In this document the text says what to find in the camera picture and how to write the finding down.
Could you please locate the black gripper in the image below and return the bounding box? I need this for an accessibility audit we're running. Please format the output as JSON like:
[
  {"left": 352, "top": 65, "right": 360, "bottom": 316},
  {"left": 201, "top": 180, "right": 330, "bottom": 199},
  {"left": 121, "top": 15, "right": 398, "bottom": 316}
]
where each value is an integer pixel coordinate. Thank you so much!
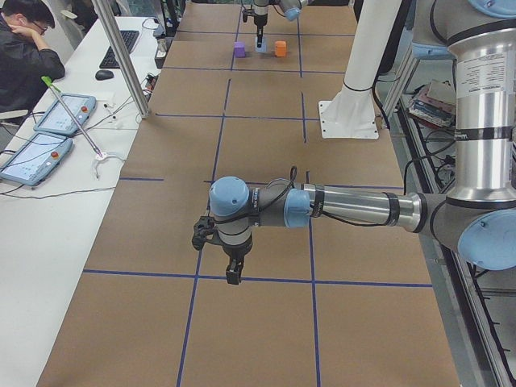
[
  {"left": 223, "top": 240, "right": 253, "bottom": 285},
  {"left": 255, "top": 14, "right": 268, "bottom": 41}
]

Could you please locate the light blue foam block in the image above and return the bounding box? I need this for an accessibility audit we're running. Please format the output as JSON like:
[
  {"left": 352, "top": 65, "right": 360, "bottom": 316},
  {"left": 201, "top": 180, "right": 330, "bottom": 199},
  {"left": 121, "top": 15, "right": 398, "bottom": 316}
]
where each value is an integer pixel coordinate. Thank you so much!
[{"left": 255, "top": 38, "right": 268, "bottom": 53}]

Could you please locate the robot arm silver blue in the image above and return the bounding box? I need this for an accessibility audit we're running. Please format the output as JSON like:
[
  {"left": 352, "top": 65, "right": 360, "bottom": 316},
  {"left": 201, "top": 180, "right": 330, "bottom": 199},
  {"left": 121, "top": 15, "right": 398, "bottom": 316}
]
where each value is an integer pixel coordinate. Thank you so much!
[
  {"left": 243, "top": 0, "right": 312, "bottom": 49},
  {"left": 192, "top": 1, "right": 515, "bottom": 285}
]

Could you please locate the orange foam block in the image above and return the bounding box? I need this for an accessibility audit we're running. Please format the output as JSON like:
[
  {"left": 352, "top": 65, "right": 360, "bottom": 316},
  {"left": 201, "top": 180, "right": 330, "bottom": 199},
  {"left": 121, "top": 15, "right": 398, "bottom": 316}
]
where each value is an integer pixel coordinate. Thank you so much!
[{"left": 274, "top": 40, "right": 288, "bottom": 57}]

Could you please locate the purple foam block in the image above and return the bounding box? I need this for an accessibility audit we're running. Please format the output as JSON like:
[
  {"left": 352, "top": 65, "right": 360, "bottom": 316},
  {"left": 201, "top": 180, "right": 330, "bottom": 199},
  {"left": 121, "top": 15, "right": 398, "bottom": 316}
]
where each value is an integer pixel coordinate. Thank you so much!
[{"left": 233, "top": 41, "right": 246, "bottom": 58}]

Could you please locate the black keyboard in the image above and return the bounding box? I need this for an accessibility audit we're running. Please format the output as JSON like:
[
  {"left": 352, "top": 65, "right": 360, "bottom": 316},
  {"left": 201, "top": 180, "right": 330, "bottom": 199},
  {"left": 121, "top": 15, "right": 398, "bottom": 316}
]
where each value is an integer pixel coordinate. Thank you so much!
[{"left": 98, "top": 30, "right": 140, "bottom": 69}]

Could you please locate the black computer mouse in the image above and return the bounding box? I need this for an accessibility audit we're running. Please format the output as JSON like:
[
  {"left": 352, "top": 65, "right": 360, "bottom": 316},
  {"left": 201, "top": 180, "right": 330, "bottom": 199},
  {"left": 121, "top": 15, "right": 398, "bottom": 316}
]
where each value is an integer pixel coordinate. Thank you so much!
[{"left": 94, "top": 69, "right": 114, "bottom": 81}]

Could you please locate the long reach grabber stick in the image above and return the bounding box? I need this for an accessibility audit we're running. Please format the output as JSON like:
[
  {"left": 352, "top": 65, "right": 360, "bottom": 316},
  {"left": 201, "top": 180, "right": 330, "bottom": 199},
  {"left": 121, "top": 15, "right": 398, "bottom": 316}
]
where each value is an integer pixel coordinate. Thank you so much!
[{"left": 41, "top": 76, "right": 125, "bottom": 180}]

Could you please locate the far teach pendant tablet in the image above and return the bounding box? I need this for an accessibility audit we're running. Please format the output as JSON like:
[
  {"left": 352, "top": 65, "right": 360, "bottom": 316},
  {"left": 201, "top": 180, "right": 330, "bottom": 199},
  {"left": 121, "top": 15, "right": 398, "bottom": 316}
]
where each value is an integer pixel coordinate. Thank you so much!
[{"left": 34, "top": 94, "right": 97, "bottom": 136}]

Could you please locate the teach pendant tablet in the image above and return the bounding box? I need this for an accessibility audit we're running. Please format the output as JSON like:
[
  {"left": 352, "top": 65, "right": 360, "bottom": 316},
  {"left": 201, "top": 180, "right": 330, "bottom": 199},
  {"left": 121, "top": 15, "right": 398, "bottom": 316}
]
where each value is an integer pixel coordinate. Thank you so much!
[
  {"left": 1, "top": 132, "right": 73, "bottom": 186},
  {"left": 34, "top": 94, "right": 97, "bottom": 136}
]

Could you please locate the near teach pendant tablet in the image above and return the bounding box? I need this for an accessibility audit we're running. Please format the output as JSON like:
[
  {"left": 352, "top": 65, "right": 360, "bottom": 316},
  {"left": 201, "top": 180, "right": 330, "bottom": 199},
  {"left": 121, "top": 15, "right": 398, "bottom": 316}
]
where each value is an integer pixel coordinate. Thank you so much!
[{"left": 1, "top": 132, "right": 73, "bottom": 186}]

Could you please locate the seated person in black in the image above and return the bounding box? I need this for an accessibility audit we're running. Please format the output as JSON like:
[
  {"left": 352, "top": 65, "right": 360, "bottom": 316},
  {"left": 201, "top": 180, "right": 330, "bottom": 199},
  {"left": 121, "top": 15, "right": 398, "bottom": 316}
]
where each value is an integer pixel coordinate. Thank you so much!
[{"left": 1, "top": 0, "right": 65, "bottom": 113}]

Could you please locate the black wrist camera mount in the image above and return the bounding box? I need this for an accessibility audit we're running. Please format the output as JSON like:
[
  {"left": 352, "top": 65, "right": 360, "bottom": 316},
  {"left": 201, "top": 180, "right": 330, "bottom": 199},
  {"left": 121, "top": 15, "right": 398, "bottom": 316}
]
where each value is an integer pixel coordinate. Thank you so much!
[
  {"left": 242, "top": 9, "right": 255, "bottom": 23},
  {"left": 191, "top": 215, "right": 215, "bottom": 252}
]

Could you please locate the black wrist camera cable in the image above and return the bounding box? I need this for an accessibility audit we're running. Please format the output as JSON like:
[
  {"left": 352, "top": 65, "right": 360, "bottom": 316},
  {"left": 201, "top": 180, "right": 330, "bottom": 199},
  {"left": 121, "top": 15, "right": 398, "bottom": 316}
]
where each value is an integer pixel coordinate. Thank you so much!
[{"left": 209, "top": 165, "right": 456, "bottom": 231}]

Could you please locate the white camera stand pedestal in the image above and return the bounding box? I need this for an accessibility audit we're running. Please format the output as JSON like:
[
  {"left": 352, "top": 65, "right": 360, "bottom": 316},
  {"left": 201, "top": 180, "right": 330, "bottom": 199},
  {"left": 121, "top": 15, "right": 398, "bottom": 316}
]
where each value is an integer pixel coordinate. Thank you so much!
[{"left": 318, "top": 0, "right": 402, "bottom": 139}]

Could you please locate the aluminium frame post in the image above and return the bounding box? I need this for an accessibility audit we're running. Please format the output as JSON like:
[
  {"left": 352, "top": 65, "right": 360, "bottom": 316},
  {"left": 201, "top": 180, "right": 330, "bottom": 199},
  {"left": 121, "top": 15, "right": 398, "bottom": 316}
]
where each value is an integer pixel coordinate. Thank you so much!
[{"left": 92, "top": 0, "right": 150, "bottom": 119}]

